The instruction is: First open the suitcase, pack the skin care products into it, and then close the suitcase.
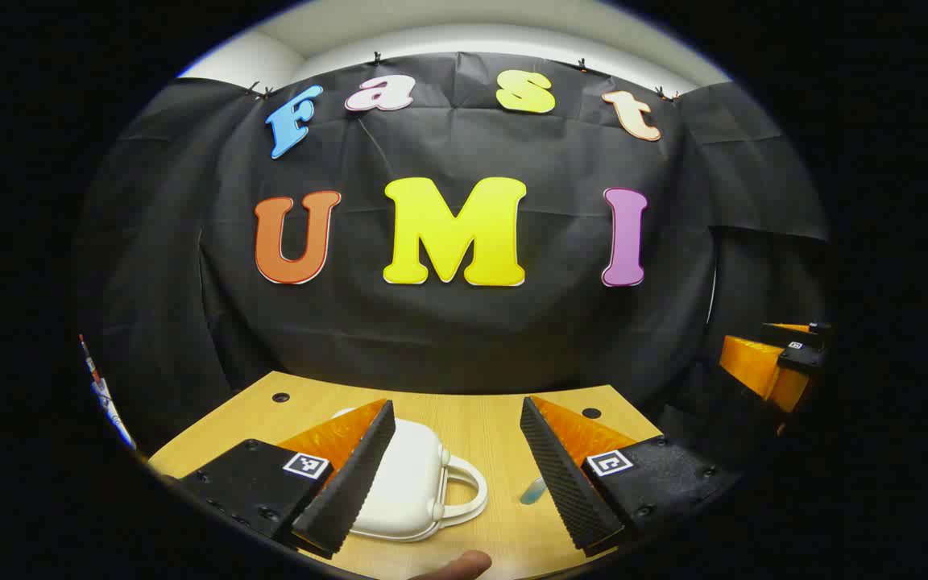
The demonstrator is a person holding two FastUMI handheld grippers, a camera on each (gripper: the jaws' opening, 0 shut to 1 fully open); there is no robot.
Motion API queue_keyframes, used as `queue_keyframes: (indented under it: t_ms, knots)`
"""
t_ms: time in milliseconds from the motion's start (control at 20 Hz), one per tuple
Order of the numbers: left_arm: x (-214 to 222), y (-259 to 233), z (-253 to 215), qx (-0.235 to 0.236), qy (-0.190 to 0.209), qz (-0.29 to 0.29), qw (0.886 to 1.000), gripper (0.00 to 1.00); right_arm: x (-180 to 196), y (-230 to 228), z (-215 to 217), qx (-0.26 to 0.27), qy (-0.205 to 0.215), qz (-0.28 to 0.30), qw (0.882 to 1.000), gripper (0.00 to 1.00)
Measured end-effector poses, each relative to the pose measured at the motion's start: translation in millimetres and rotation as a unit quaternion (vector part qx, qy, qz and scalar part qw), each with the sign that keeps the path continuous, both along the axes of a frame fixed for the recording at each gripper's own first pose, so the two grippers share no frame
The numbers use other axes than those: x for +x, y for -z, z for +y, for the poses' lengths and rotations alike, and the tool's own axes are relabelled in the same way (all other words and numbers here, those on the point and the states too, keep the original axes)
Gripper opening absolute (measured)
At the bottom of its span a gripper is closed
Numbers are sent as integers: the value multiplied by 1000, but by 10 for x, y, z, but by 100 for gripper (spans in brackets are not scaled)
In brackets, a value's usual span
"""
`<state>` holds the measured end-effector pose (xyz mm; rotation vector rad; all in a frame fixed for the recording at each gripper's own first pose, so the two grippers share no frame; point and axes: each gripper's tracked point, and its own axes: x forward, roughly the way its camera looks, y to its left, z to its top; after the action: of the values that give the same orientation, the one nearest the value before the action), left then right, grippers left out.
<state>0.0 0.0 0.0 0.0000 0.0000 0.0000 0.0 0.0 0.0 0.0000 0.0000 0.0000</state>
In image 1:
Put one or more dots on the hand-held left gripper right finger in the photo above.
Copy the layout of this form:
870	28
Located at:
561	475

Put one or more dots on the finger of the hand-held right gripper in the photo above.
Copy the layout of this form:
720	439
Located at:
758	366
802	332

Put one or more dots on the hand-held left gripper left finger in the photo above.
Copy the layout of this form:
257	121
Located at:
359	475

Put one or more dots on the teal skin care tube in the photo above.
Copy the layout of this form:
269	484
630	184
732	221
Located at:
532	490

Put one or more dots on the white suitcase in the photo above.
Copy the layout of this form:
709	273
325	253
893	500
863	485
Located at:
412	475

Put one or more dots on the black backdrop cloth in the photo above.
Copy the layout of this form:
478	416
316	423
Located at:
464	338

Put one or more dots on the white and blue object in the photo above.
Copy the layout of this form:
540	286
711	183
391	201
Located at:
105	399

